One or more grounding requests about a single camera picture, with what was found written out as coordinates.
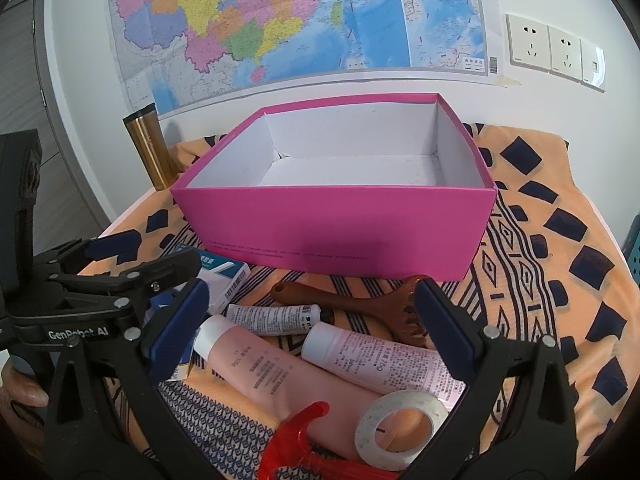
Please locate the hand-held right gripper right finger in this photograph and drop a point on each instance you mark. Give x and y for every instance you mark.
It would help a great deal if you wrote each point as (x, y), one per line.
(445, 332)

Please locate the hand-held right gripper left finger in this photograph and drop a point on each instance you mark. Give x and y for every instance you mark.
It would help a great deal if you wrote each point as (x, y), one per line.
(180, 330)

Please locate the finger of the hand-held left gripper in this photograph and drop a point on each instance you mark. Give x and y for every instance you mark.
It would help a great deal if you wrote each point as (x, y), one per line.
(165, 266)
(115, 246)

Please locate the pink white printed tube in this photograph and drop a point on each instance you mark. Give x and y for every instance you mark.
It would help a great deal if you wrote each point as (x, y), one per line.
(375, 360)

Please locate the pink tube with white cap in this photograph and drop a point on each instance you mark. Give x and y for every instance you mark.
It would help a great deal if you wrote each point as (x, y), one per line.
(260, 365)

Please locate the small white tube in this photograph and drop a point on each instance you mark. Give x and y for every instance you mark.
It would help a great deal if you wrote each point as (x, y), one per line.
(275, 317)

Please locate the pink cardboard box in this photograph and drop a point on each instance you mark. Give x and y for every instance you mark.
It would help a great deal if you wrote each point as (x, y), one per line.
(325, 230)

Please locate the person's left hand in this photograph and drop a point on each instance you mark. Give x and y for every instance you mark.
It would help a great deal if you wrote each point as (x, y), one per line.
(22, 390)

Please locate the small blue white carton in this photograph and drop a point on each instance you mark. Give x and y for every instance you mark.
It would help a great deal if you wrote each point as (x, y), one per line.
(183, 367)

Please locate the brown wooden massage comb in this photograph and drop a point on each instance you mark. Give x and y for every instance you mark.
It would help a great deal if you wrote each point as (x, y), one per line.
(370, 306)

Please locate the gold thermos tumbler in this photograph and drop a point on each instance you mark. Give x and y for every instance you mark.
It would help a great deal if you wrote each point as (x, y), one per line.
(148, 152)

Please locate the orange patterned blanket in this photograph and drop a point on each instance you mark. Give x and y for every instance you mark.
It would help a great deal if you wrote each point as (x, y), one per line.
(530, 260)

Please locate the white tape roll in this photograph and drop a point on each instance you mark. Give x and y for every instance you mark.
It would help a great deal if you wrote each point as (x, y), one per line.
(365, 426)

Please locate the grey door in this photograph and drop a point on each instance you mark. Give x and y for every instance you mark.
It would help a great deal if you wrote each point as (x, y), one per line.
(30, 70)

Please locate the red plastic tool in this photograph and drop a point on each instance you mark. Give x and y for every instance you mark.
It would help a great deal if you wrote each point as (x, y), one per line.
(295, 440)

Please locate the blue plastic basket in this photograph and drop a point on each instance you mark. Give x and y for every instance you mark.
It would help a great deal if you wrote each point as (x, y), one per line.
(634, 250)

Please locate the colourful wall map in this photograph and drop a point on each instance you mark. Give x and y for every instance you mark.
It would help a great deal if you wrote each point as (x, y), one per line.
(300, 20)

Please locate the white wall socket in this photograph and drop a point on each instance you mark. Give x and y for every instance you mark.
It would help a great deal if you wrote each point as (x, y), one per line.
(529, 40)
(566, 52)
(594, 66)

